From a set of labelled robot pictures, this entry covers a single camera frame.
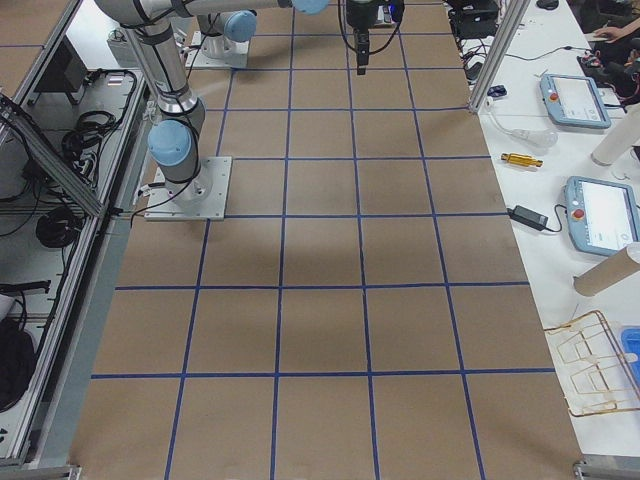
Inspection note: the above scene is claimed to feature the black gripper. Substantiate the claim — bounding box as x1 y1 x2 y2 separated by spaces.
346 0 404 76

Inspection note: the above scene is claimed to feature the small blue device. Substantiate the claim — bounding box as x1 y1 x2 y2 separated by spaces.
487 85 508 98

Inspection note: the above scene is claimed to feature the white light bulb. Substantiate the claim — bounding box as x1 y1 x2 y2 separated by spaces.
510 129 558 149

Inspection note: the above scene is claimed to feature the far teach pendant tablet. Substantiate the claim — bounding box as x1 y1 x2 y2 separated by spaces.
539 74 611 130

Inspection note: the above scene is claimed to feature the teach pendant tablet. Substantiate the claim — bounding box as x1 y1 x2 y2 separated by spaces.
539 74 611 130
564 176 639 256

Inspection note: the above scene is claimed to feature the black power adapter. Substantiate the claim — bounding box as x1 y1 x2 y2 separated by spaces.
507 205 548 231

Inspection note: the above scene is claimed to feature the white cardboard tube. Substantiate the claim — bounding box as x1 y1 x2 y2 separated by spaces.
591 109 640 166

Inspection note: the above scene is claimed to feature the near teach pendant tablet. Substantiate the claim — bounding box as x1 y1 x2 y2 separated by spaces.
564 176 639 256

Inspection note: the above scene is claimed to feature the brown cardboard tube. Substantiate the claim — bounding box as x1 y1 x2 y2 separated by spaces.
573 242 639 297

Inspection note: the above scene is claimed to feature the blue plastic tray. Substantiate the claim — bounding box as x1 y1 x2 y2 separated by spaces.
620 327 640 383

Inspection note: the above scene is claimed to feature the aluminium frame post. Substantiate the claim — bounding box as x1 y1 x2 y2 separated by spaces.
468 0 529 113

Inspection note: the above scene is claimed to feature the gold wire rack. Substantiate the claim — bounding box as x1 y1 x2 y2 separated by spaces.
544 310 639 418

